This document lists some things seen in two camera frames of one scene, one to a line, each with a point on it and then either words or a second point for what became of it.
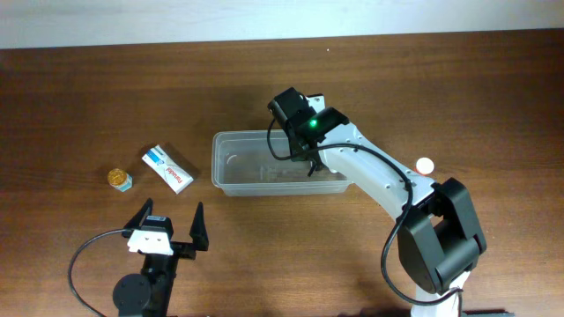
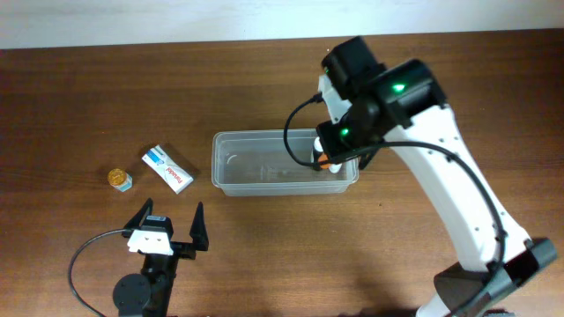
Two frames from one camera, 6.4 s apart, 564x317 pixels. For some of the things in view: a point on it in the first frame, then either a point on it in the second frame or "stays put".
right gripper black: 302,147 -> 366,160
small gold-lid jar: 120,180 stays put
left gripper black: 180,248 stays put
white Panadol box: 166,168 stays put
